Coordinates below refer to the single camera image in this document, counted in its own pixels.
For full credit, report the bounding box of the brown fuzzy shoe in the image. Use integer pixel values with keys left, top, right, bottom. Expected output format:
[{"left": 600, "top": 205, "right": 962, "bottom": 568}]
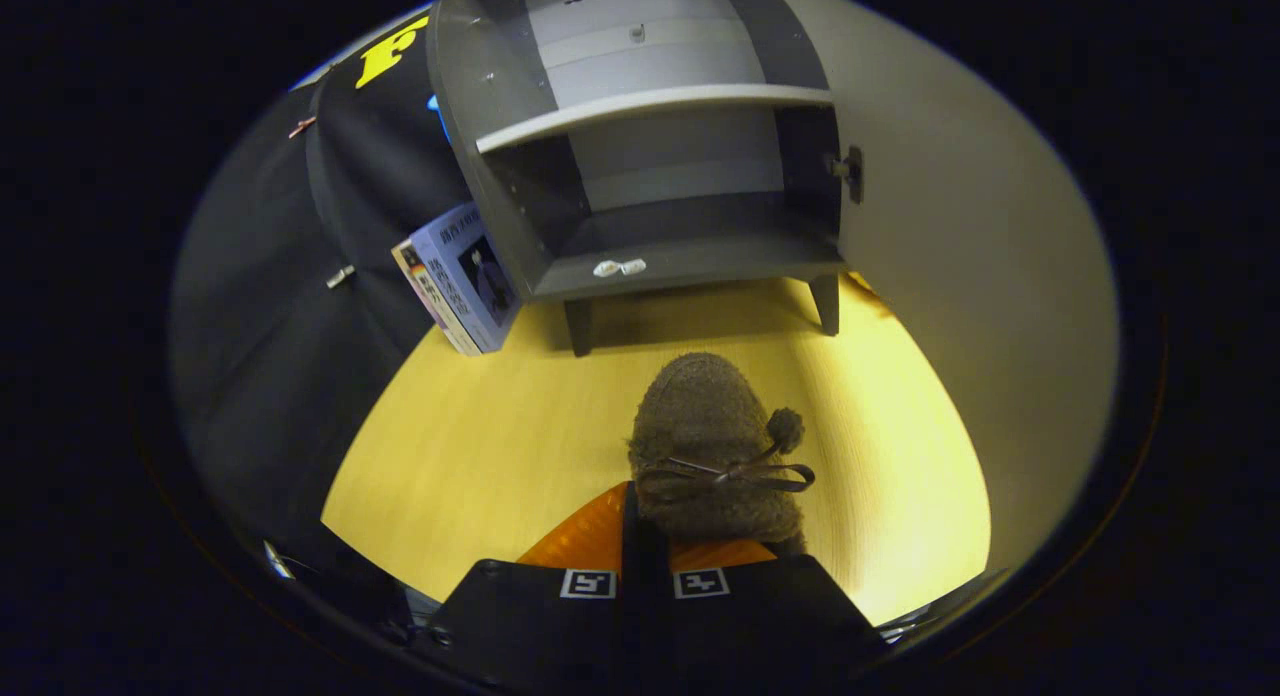
[{"left": 626, "top": 352, "right": 817, "bottom": 559}]

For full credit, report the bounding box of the black backdrop cloth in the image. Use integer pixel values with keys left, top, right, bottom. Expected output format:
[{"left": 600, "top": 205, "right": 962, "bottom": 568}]
[{"left": 170, "top": 16, "right": 471, "bottom": 617}]

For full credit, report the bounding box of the white cover book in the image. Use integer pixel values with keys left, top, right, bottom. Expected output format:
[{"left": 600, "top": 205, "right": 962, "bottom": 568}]
[{"left": 392, "top": 238, "right": 483, "bottom": 357}]

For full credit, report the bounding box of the beige shoe cabinet door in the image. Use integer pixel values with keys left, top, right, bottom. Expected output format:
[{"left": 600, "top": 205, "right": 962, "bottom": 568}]
[{"left": 770, "top": 0, "right": 1121, "bottom": 582}]

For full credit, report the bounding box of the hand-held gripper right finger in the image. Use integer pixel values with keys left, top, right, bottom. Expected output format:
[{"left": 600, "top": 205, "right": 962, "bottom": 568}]
[{"left": 645, "top": 536, "right": 891, "bottom": 696}]

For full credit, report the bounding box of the blue cover book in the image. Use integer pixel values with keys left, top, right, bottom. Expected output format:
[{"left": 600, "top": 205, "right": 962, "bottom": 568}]
[{"left": 410, "top": 204, "right": 522, "bottom": 355}]

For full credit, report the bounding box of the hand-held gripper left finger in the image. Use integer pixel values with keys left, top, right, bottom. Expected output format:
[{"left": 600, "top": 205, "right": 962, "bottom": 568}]
[{"left": 415, "top": 481, "right": 646, "bottom": 696}]

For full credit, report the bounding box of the dark grey shoe cabinet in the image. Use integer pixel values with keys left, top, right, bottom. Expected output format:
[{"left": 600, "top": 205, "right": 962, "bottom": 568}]
[{"left": 428, "top": 0, "right": 866, "bottom": 359}]

